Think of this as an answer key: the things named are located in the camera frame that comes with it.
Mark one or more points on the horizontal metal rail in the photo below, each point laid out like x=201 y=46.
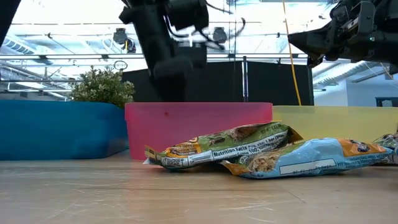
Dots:
x=77 y=56

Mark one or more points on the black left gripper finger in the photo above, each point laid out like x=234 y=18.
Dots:
x=172 y=81

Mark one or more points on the black partition panel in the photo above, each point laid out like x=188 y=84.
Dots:
x=217 y=82
x=136 y=85
x=273 y=84

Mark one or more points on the yellow translucent plastic bin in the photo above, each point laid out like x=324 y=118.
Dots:
x=335 y=124

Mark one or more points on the silver ceiling duct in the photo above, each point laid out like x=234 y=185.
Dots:
x=342 y=76

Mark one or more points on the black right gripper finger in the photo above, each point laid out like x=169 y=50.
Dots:
x=314 y=62
x=314 y=42

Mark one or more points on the pink translucent plastic bin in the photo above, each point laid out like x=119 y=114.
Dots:
x=192 y=124

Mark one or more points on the small black ceiling lamp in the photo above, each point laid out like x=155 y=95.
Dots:
x=130 y=46

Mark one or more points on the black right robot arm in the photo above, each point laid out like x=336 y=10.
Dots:
x=388 y=15

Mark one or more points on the dark wall frame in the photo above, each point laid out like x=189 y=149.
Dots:
x=387 y=102

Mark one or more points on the green potted plant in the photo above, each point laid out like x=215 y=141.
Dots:
x=102 y=87

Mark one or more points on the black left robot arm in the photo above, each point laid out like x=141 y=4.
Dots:
x=186 y=12

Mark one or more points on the green granola bar wrapper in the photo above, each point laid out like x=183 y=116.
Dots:
x=388 y=140
x=217 y=146

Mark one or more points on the blue orange granola bar wrapper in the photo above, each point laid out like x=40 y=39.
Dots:
x=311 y=155

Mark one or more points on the black partition pole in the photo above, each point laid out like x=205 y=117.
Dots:
x=245 y=81

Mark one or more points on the blue plastic bin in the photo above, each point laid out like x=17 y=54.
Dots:
x=59 y=130

